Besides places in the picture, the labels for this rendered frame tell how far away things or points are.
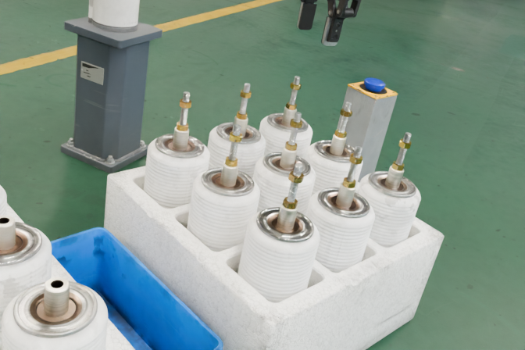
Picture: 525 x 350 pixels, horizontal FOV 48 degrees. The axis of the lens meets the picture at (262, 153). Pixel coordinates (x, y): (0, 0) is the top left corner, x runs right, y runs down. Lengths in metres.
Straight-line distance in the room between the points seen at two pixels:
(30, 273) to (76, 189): 0.61
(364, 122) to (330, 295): 0.43
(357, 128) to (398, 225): 0.28
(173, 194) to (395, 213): 0.33
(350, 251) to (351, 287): 0.05
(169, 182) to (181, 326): 0.21
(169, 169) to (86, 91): 0.47
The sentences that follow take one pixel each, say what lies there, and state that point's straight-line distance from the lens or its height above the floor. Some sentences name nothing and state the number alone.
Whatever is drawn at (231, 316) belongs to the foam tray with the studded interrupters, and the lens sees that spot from 0.78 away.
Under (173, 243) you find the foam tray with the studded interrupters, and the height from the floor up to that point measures 0.17.
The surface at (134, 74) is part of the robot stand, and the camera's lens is 1.29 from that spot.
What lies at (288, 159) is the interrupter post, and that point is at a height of 0.27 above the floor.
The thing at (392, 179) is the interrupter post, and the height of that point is 0.27.
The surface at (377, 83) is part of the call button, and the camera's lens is 1.13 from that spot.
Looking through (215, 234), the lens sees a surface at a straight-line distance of 0.83.
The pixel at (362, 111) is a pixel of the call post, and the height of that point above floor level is 0.28.
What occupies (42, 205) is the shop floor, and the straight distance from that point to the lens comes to 1.21.
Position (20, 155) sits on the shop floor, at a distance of 1.39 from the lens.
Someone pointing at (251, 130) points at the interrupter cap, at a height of 0.25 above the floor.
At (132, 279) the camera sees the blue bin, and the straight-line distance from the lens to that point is 0.90.
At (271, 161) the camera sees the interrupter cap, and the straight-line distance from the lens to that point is 0.91.
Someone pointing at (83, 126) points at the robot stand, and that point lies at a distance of 1.34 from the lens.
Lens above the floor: 0.66
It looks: 26 degrees down
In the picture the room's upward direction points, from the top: 11 degrees clockwise
